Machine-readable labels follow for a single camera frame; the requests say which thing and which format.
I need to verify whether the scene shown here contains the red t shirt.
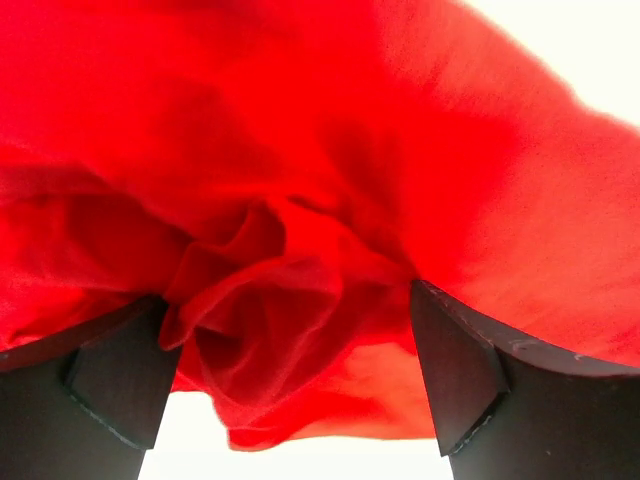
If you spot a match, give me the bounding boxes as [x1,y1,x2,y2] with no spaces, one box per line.
[1,1,639,451]

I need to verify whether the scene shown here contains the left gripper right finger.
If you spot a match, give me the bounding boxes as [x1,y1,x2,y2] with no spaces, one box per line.
[410,281,639,480]

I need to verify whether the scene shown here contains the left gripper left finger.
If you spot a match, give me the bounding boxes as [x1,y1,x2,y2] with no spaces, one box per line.
[1,297,181,480]

